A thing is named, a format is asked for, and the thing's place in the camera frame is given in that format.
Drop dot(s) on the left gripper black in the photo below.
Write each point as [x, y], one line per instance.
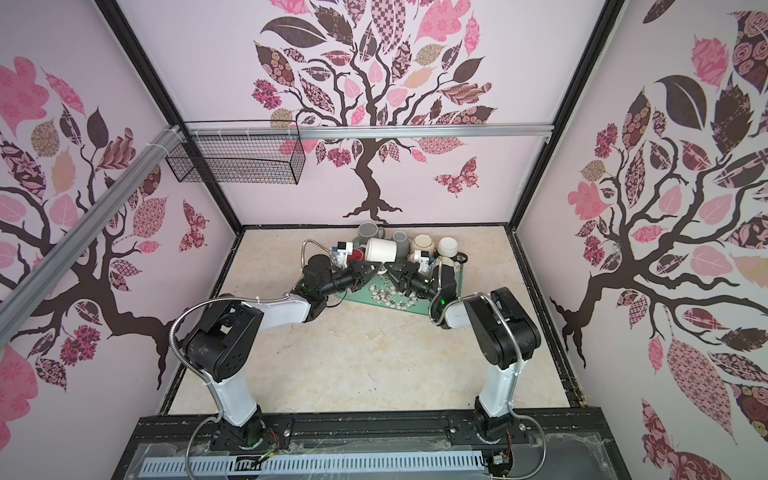
[359, 274]

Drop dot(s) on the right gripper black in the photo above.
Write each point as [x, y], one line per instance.
[405, 279]

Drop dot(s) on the red mug black handle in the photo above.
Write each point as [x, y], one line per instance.
[358, 255]

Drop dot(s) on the white mug red inside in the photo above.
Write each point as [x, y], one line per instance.
[380, 250]

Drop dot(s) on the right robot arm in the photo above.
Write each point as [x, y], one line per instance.
[506, 335]

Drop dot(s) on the light grey mug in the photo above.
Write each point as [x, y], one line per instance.
[402, 242]

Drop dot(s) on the cream and peach mug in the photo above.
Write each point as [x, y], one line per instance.
[423, 243]

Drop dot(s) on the dark grey mug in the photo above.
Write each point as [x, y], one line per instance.
[368, 230]

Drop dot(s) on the cream beige mug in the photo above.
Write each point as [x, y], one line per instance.
[447, 264]

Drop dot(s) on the white and black mug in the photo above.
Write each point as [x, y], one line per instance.
[448, 247]

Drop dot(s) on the green floral serving tray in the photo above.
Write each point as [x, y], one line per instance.
[380, 292]

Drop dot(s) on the aluminium rail back wall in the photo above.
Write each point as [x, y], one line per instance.
[378, 132]

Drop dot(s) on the aluminium rail wall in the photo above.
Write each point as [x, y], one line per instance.
[24, 299]
[378, 132]

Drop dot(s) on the black wire basket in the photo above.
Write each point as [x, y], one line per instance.
[247, 152]

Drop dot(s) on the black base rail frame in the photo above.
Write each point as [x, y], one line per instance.
[580, 444]

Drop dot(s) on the white slotted cable duct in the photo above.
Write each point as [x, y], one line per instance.
[220, 467]

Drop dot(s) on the aluminium rail left wall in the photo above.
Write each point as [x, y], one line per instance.
[24, 299]

